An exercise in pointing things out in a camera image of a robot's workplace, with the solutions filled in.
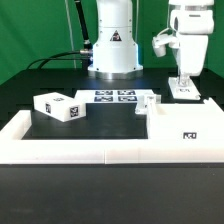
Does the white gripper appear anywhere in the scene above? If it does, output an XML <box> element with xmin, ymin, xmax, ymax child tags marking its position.
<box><xmin>170</xmin><ymin>11</ymin><xmax>214</xmax><ymax>87</ymax></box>

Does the white cabinet door panel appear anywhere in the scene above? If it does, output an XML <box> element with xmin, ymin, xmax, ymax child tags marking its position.
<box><xmin>168</xmin><ymin>77</ymin><xmax>200</xmax><ymax>100</ymax></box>

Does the white cabinet body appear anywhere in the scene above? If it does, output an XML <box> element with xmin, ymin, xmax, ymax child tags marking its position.
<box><xmin>146</xmin><ymin>98</ymin><xmax>224</xmax><ymax>145</ymax></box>

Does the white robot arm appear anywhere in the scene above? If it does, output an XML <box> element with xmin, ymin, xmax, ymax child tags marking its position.
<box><xmin>88</xmin><ymin>0</ymin><xmax>214</xmax><ymax>86</ymax></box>

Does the white cabinet top box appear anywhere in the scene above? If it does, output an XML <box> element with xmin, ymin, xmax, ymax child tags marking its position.
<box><xmin>33</xmin><ymin>92</ymin><xmax>86</xmax><ymax>122</ymax></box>

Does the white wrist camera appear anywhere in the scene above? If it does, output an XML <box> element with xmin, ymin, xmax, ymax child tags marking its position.
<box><xmin>152</xmin><ymin>34</ymin><xmax>177</xmax><ymax>57</ymax></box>

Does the white marker base plate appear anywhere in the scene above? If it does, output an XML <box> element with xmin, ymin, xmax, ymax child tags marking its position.
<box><xmin>74</xmin><ymin>89</ymin><xmax>154</xmax><ymax>103</ymax></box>

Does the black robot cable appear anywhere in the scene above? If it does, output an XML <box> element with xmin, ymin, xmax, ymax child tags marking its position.
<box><xmin>27</xmin><ymin>0</ymin><xmax>93</xmax><ymax>70</ymax></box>

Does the white U-shaped fence frame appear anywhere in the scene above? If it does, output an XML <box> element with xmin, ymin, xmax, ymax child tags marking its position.
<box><xmin>0</xmin><ymin>110</ymin><xmax>224</xmax><ymax>164</ymax></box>

